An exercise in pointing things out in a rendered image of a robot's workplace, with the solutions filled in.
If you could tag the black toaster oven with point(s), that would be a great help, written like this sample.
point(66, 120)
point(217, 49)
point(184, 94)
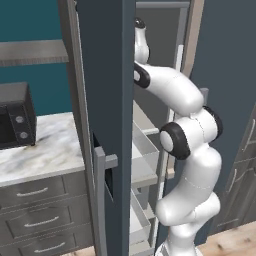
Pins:
point(16, 116)

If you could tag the grey drawer front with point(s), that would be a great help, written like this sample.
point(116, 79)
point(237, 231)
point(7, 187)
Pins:
point(36, 230)
point(33, 200)
point(20, 248)

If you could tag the dark blue-grey fridge door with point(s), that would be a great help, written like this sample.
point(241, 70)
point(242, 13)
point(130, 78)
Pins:
point(106, 83)
point(226, 50)

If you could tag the grey fridge interior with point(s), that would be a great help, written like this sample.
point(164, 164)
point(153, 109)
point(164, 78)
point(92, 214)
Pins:
point(160, 40)

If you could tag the grey cupboard run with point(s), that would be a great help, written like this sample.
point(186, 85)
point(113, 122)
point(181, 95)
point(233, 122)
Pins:
point(241, 186)

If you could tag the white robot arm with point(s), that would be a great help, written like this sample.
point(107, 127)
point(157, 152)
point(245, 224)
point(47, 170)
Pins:
point(196, 173)

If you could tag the grey wall shelf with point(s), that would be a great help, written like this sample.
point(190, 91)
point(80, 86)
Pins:
point(33, 52)

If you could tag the clear fridge drawer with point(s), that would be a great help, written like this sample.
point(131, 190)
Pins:
point(137, 216)
point(143, 150)

